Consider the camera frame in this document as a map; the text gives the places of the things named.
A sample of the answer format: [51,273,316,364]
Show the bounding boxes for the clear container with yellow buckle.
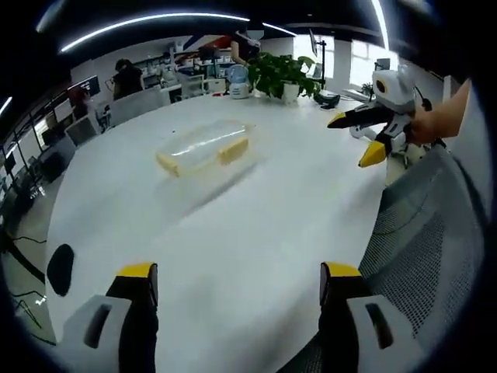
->
[155,120,257,178]

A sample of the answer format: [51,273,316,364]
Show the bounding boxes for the grey mesh office chair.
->
[283,145,492,373]

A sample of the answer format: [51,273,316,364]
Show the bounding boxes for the black computer mouse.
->
[46,243,75,297]

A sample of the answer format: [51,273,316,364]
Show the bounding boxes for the white desk partition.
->
[65,116,99,147]
[110,91,165,126]

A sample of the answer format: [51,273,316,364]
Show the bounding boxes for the green potted plant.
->
[246,53,323,104]

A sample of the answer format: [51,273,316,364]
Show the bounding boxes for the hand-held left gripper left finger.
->
[61,262,159,373]

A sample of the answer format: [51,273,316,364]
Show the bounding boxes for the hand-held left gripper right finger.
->
[318,261,419,373]

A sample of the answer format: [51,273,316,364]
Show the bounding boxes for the white kettle with blue lid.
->
[227,64,250,100]

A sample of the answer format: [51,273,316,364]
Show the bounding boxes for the ceiling light strip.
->
[262,22,298,38]
[370,0,391,50]

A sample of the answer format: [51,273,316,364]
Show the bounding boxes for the person's right hand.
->
[405,108,446,145]

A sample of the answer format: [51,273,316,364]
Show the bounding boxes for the black device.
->
[313,91,341,110]

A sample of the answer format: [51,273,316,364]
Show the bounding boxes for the long curved ceiling light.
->
[60,13,252,54]

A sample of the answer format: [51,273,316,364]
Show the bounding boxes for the wall screen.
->
[79,76,101,96]

